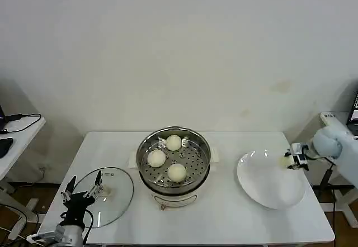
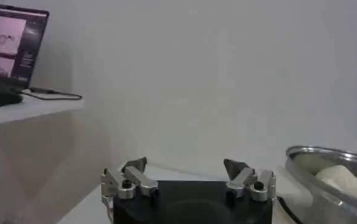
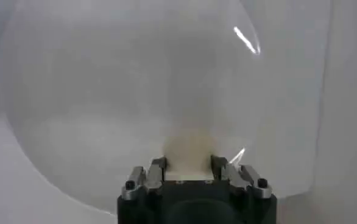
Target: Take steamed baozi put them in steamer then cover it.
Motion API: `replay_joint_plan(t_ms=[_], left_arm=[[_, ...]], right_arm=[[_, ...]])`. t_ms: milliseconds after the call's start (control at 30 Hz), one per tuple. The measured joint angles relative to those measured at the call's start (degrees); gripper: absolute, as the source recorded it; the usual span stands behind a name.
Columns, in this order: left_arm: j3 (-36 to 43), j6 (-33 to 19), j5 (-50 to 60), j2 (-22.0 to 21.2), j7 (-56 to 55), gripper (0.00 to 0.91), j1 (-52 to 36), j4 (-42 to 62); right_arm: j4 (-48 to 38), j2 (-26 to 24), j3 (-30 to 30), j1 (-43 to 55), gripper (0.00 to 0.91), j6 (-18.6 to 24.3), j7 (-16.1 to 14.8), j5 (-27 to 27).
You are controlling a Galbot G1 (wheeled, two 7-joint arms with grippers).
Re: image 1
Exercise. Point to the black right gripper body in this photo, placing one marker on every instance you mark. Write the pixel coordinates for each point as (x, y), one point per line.
(300, 160)

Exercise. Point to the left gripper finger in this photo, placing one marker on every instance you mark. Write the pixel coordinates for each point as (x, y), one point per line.
(96, 185)
(70, 187)

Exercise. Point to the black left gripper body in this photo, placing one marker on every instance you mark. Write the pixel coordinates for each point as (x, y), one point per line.
(77, 206)

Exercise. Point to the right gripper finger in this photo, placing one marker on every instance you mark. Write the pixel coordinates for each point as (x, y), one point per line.
(291, 166)
(288, 154)

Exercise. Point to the white steamed bun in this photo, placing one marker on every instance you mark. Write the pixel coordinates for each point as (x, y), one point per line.
(283, 161)
(173, 142)
(176, 172)
(156, 158)

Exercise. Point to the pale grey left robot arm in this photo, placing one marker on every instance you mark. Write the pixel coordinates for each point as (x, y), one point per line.
(70, 234)

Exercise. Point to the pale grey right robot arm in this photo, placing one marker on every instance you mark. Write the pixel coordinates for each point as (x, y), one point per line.
(332, 146)

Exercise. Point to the white lid knob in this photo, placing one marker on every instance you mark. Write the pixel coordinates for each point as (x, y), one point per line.
(108, 191)

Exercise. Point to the oval glass lid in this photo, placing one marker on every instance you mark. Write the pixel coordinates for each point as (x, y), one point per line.
(117, 199)

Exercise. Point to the white round plate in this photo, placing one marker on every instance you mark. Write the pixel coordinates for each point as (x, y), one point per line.
(268, 182)

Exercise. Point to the black stand pole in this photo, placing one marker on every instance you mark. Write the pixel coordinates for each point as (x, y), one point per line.
(326, 177)

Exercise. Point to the white desk with monitor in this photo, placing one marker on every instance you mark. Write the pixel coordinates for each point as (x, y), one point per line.
(332, 121)

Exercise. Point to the white desk with laptop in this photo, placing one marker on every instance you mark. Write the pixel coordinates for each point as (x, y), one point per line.
(19, 140)

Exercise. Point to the black computer monitor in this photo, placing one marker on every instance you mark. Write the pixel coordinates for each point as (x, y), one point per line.
(353, 110)

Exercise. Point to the white electric cooker pot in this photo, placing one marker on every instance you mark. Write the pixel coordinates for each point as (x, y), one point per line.
(173, 196)

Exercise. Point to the perforated steel steamer basket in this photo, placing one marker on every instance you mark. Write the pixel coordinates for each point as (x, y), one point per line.
(173, 157)

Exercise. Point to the dark laptop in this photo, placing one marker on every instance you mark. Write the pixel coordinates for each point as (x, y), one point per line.
(2, 117)

